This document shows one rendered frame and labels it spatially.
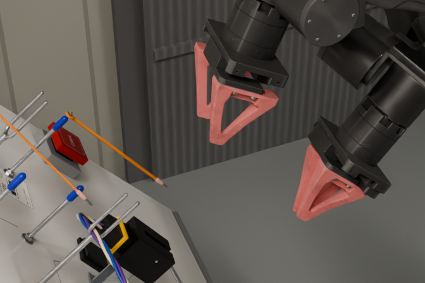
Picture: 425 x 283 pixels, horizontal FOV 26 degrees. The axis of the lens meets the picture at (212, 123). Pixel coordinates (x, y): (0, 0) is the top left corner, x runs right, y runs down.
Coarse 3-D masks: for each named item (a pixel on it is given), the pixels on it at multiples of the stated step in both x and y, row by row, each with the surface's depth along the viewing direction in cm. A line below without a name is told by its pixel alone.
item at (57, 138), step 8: (48, 128) 120; (64, 128) 122; (56, 136) 118; (64, 136) 119; (72, 136) 122; (56, 144) 118; (64, 144) 117; (72, 144) 120; (80, 144) 122; (64, 152) 118; (72, 152) 118; (80, 152) 120; (72, 160) 121; (80, 160) 120
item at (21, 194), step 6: (0, 168) 106; (0, 174) 104; (0, 180) 103; (6, 180) 105; (0, 186) 102; (6, 186) 104; (18, 186) 106; (24, 186) 107; (12, 192) 104; (18, 192) 105; (24, 192) 106; (18, 198) 104; (24, 198) 105; (30, 198) 106; (24, 204) 104; (30, 204) 105
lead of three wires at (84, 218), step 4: (80, 212) 93; (80, 216) 92; (84, 216) 95; (88, 216) 96; (80, 220) 91; (84, 220) 91; (88, 220) 96; (92, 220) 96; (84, 224) 90; (88, 224) 90; (100, 224) 97; (88, 228) 90; (100, 228) 97; (92, 232) 89; (96, 232) 89; (96, 236) 89
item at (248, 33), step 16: (240, 0) 88; (256, 0) 87; (240, 16) 88; (256, 16) 88; (272, 16) 87; (208, 32) 95; (224, 32) 90; (240, 32) 89; (256, 32) 88; (272, 32) 88; (224, 48) 88; (240, 48) 89; (256, 48) 89; (272, 48) 90; (240, 64) 87; (256, 64) 88; (272, 64) 90; (272, 80) 88
